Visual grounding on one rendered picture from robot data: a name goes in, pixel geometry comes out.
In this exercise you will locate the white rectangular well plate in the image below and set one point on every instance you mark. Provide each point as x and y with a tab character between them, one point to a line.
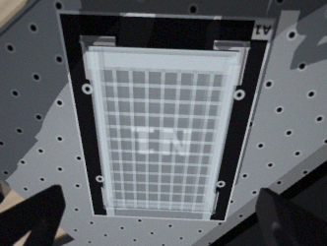
161	131

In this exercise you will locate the grey perforated base plate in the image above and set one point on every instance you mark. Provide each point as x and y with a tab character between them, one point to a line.
39	141

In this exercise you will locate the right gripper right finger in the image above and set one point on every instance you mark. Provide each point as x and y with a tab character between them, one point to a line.
279	217

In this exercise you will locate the grey plate washer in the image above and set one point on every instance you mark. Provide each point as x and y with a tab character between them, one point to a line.
310	192

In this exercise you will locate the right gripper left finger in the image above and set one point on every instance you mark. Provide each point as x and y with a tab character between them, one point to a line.
41	214

